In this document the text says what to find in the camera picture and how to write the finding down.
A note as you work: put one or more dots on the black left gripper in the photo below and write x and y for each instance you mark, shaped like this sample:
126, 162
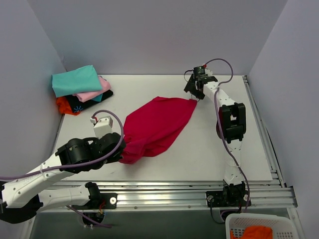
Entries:
119, 148

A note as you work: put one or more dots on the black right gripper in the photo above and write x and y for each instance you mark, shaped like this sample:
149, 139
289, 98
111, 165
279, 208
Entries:
192, 87

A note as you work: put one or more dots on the red t-shirt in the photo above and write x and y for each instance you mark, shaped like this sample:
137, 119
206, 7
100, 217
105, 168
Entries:
152, 129

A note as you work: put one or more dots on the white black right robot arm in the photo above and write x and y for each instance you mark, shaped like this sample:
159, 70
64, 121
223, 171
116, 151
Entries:
230, 128

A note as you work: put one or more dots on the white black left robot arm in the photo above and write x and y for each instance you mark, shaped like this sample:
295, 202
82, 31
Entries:
23, 198

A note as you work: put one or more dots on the black folded t-shirt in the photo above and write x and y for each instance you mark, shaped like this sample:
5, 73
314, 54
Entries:
78, 106

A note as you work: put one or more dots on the orange folded t-shirt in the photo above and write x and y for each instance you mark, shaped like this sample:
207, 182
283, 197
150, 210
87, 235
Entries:
64, 106

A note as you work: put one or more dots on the teal folded t-shirt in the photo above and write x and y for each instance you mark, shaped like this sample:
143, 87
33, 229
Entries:
84, 79

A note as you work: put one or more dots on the orange t-shirt in basket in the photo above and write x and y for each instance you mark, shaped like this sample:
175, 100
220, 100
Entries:
253, 232

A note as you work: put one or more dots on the white plastic laundry basket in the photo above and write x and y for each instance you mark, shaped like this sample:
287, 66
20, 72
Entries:
282, 227

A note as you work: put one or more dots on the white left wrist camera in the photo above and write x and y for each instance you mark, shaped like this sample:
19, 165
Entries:
102, 126

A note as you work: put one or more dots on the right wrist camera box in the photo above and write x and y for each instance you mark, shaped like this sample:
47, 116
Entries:
203, 71

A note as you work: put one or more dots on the aluminium frame rails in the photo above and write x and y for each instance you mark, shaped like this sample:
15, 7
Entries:
177, 180

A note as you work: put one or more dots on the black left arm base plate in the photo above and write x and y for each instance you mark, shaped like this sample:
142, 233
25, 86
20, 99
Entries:
111, 199

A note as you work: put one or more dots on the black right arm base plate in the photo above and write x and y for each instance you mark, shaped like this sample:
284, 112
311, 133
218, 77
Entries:
218, 199

